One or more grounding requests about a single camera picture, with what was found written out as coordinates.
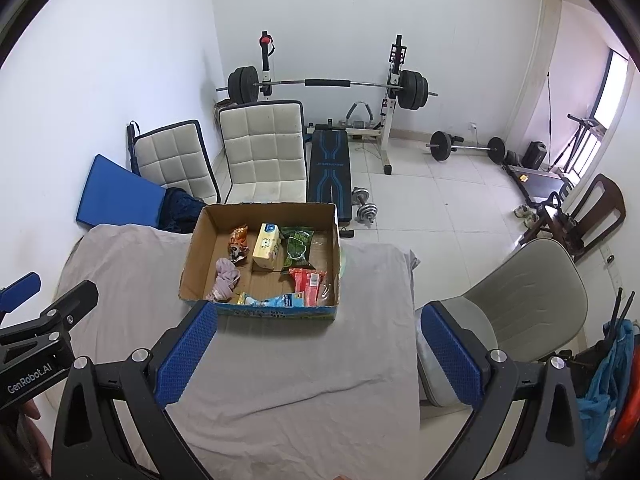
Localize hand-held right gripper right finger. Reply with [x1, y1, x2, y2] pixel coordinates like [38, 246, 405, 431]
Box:
[420, 301, 587, 480]

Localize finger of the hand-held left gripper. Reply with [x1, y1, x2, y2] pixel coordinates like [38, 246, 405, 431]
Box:
[0, 272, 42, 313]
[42, 280, 99, 334]

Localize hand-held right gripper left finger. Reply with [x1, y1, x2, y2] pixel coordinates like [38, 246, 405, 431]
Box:
[51, 301, 219, 480]

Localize purple cloth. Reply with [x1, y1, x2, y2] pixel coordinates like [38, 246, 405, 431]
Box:
[204, 257, 242, 303]

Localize blue snack packet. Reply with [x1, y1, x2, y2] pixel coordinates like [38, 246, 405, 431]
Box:
[236, 291, 307, 309]

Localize orange snack packet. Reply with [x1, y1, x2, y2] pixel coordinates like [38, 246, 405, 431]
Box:
[229, 226, 251, 264]

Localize cardboard box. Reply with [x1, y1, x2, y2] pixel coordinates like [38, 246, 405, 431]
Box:
[178, 202, 342, 322]

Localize yellow tissue pack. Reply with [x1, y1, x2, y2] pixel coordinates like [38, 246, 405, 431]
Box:
[251, 222, 282, 269]

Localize red snack packet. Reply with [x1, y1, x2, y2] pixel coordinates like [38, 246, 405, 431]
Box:
[288, 267, 327, 308]

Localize green snack packet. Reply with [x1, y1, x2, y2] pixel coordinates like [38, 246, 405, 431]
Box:
[280, 227, 317, 272]

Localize person's left hand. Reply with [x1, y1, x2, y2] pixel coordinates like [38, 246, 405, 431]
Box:
[17, 399, 53, 468]

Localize grey office chair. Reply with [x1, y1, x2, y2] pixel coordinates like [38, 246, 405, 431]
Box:
[416, 237, 590, 408]

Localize blue folded mat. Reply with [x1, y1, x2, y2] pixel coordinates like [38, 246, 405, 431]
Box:
[75, 154, 168, 231]

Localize grey tablecloth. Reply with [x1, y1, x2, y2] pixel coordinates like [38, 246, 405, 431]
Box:
[52, 224, 422, 480]

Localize dark blue cloth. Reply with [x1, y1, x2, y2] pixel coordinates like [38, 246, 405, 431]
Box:
[159, 187, 207, 235]

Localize black padded bar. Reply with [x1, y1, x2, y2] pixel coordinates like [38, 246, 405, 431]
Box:
[126, 121, 145, 177]

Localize white quilted chair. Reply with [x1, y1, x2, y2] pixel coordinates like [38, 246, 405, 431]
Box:
[134, 120, 222, 206]
[218, 100, 308, 205]

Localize black rods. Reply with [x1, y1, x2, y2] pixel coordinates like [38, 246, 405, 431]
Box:
[606, 287, 632, 337]

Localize black treadmill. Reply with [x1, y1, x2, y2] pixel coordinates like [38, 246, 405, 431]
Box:
[502, 114, 608, 206]

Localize red object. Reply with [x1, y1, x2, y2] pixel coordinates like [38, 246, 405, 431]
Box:
[612, 400, 640, 453]

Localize short barbell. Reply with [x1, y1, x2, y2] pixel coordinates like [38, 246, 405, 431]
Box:
[426, 131, 507, 165]

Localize black and blue bench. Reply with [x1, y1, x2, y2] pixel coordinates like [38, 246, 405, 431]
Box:
[305, 122, 352, 226]

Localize black speaker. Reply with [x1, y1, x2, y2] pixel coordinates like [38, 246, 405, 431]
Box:
[522, 141, 547, 170]

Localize dark wooden chair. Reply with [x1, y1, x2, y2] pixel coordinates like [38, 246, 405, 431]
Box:
[525, 174, 627, 262]

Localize white barbell rack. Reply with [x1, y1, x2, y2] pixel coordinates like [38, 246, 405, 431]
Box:
[257, 31, 408, 177]

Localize grey ab trainer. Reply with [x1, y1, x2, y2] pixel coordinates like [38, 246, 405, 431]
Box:
[346, 101, 377, 130]

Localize thin black pole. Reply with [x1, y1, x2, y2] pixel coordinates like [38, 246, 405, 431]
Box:
[546, 71, 555, 171]

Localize window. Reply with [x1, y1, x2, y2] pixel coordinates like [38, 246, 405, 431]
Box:
[580, 47, 631, 176]

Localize long barbell with black plates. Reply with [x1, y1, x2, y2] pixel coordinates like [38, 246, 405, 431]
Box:
[216, 66, 439, 111]

